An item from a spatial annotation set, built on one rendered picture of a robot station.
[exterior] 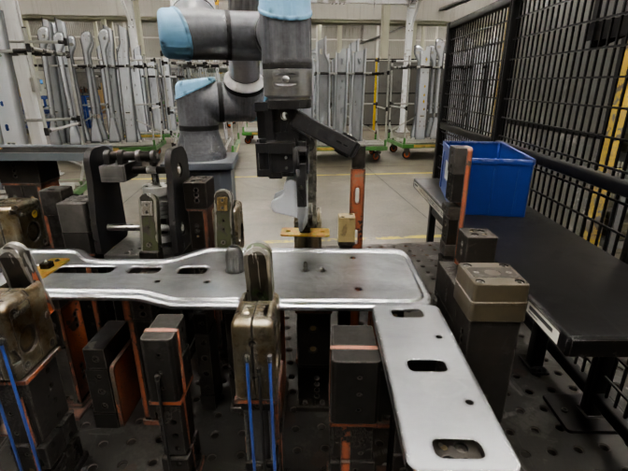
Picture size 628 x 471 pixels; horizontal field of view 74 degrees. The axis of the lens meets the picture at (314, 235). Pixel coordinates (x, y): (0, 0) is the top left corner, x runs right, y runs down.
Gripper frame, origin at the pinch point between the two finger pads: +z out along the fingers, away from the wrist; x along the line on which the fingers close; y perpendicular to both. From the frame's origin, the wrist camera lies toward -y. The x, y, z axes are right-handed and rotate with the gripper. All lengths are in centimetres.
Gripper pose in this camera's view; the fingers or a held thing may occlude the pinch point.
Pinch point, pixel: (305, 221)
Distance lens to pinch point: 71.5
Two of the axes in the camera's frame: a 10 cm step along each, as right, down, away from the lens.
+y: -10.0, 0.1, 0.2
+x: -0.2, 3.4, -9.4
